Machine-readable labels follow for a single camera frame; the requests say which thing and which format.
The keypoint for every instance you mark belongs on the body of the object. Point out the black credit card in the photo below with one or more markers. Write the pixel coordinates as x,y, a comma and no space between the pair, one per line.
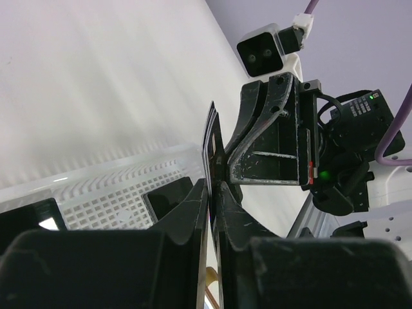
212,153

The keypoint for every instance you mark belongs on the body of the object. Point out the white plastic slotted basket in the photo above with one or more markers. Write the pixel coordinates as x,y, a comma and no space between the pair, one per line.
110,195

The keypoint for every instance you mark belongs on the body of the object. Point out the aluminium frame rail front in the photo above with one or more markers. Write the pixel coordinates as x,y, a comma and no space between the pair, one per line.
313,223

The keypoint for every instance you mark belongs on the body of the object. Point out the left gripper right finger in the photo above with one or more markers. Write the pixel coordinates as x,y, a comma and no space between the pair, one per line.
258,269

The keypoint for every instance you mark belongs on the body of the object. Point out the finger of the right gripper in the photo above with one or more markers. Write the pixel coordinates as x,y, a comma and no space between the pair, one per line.
252,100

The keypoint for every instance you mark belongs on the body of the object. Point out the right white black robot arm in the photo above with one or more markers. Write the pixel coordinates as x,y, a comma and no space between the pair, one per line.
392,182

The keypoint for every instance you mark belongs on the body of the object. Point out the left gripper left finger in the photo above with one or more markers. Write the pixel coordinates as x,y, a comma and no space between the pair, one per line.
159,267

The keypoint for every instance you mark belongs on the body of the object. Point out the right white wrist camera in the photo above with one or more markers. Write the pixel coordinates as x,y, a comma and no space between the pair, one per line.
264,50

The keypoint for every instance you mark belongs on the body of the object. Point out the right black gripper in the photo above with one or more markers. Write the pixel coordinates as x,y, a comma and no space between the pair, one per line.
276,151

